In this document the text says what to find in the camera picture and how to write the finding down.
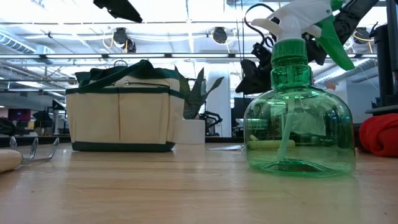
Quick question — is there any green plastic spray bottle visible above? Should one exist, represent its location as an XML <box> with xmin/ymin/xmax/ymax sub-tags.
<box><xmin>243</xmin><ymin>0</ymin><xmax>357</xmax><ymax>179</ymax></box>

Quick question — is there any black background monitor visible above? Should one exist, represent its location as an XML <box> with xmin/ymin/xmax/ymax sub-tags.
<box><xmin>233</xmin><ymin>97</ymin><xmax>249</xmax><ymax>138</ymax></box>

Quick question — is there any red black gardening glove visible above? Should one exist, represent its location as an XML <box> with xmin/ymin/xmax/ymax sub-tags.
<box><xmin>359</xmin><ymin>113</ymin><xmax>398</xmax><ymax>158</ymax></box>

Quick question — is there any dark red background screen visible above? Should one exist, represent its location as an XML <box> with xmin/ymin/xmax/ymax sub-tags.
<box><xmin>7</xmin><ymin>108</ymin><xmax>32</xmax><ymax>121</ymax></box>

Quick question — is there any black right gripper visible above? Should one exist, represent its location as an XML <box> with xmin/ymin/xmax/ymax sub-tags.
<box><xmin>235</xmin><ymin>42</ymin><xmax>274</xmax><ymax>95</ymax></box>

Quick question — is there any black looped gripper cable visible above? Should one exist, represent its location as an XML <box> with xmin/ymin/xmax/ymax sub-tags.
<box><xmin>244</xmin><ymin>2</ymin><xmax>284</xmax><ymax>47</ymax></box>

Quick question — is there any beige green gardening bag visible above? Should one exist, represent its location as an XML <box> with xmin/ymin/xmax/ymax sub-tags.
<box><xmin>65</xmin><ymin>59</ymin><xmax>186</xmax><ymax>153</ymax></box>

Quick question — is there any hand rake wooden handle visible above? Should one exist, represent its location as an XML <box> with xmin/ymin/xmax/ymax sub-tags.
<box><xmin>0</xmin><ymin>136</ymin><xmax>60</xmax><ymax>174</ymax></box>

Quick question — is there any black ceiling cord reel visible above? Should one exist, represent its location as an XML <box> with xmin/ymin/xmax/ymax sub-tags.
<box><xmin>112</xmin><ymin>27</ymin><xmax>137</xmax><ymax>54</ymax></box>
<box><xmin>353</xmin><ymin>27</ymin><xmax>371</xmax><ymax>45</ymax></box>
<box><xmin>212</xmin><ymin>26</ymin><xmax>229</xmax><ymax>45</ymax></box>

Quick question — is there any snake plant in white pot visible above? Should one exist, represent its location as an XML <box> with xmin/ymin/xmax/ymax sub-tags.
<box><xmin>174</xmin><ymin>65</ymin><xmax>225</xmax><ymax>145</ymax></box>

